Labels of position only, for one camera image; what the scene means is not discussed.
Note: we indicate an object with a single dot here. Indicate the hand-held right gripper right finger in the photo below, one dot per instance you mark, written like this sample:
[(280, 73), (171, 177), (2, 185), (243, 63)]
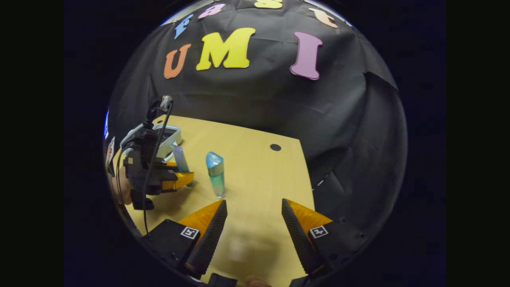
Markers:
[(299, 239)]

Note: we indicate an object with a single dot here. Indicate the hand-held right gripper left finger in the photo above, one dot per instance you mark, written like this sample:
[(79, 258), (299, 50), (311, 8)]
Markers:
[(207, 239)]

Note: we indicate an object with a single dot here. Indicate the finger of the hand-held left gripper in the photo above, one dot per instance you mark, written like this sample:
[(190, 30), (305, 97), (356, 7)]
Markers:
[(179, 180), (169, 164)]

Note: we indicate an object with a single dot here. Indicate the pale blue tube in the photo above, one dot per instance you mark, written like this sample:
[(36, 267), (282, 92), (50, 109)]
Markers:
[(180, 158)]

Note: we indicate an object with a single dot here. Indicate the light blue suitcase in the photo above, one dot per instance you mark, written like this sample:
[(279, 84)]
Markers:
[(169, 137)]

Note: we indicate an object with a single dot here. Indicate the blue green bottle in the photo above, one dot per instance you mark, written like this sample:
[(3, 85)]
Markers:
[(216, 175)]

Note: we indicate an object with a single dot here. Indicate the black backdrop cloth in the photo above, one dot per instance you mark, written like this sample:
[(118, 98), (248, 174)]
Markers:
[(255, 95)]

